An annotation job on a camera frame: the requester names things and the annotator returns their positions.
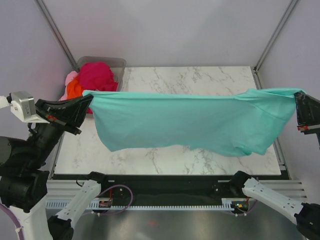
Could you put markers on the teal t shirt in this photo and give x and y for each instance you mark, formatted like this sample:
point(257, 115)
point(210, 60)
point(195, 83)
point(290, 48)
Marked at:
point(232, 126)

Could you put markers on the light pink t shirt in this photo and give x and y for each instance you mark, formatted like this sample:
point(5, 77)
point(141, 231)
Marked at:
point(68, 79)

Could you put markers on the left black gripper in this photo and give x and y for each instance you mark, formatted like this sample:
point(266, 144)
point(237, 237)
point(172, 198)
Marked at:
point(69, 112)

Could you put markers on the clear plastic bin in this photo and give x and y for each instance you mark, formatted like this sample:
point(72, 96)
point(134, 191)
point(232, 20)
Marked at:
point(117, 66)

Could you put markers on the left aluminium frame post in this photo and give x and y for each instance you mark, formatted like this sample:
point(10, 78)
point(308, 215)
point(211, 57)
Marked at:
point(56, 32)

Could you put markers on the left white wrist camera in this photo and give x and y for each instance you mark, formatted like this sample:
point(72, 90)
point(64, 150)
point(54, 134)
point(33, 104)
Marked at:
point(22, 105)

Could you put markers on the white slotted cable duct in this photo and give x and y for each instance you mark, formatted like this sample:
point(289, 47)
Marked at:
point(99, 205)

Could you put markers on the orange t shirt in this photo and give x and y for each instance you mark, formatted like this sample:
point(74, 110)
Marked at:
point(74, 89)

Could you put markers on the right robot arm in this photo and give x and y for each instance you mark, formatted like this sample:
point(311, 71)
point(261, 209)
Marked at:
point(306, 216)

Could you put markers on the magenta t shirt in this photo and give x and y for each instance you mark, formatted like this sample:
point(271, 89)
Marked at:
point(95, 76)

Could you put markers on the right aluminium frame post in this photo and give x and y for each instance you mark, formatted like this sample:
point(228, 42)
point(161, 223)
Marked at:
point(276, 33)

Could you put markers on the aluminium frame post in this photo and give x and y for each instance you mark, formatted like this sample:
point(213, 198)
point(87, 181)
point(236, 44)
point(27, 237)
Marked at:
point(56, 32)
point(276, 33)

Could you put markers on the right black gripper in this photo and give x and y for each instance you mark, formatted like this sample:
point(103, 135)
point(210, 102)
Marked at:
point(308, 112)

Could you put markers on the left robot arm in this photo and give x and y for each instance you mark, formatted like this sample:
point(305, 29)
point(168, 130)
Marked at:
point(23, 183)

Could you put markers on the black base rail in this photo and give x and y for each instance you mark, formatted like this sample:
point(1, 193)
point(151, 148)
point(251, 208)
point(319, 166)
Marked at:
point(168, 190)

